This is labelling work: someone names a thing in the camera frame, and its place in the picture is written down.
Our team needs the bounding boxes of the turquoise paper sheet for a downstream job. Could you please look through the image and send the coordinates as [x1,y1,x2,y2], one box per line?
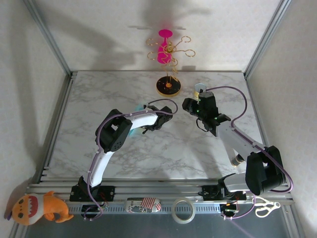
[128,104,147,137]

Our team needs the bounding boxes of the yellow tin can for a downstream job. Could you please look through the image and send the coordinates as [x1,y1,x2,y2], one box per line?
[194,83,208,99]

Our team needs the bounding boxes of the small dark gold bottle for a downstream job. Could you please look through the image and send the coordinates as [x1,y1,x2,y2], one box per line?
[231,155,245,167]

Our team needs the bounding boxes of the pink plastic wine glass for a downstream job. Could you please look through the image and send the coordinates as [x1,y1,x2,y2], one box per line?
[157,29,173,64]

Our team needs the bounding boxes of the black controller board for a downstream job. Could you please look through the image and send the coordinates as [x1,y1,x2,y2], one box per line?
[81,204,104,214]
[220,203,239,214]

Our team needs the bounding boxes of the crumpled printed pouch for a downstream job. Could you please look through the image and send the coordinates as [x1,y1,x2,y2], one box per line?
[125,197,161,214]

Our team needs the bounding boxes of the clear tape roll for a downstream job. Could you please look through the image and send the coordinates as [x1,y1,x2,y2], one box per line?
[172,197,196,224]

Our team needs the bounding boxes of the white scissors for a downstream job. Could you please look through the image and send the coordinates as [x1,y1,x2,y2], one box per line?
[252,197,282,218]

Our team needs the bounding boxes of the orange shark plush toy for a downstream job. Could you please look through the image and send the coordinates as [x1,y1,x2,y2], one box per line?
[4,190,74,226]

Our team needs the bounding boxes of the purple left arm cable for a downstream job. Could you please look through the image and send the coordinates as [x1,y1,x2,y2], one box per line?
[83,98,179,221]

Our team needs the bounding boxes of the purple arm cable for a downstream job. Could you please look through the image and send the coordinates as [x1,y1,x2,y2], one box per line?
[205,86,295,220]
[83,98,179,221]

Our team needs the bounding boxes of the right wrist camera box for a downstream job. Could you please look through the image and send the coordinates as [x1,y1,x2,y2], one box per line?
[198,90,219,117]

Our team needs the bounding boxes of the gold wire stand black base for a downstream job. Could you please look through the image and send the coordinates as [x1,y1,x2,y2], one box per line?
[145,36,196,98]

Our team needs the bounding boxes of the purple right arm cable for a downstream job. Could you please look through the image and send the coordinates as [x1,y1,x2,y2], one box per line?
[205,86,295,220]

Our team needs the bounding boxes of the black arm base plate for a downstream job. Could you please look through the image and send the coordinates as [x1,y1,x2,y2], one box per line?
[69,185,116,202]
[202,184,247,201]

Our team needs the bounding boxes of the aluminium frame rail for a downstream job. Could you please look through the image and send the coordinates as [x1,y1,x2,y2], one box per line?
[24,182,295,215]

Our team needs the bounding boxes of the aluminium frame post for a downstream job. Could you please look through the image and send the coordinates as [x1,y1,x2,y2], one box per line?
[23,0,74,77]
[244,0,290,79]

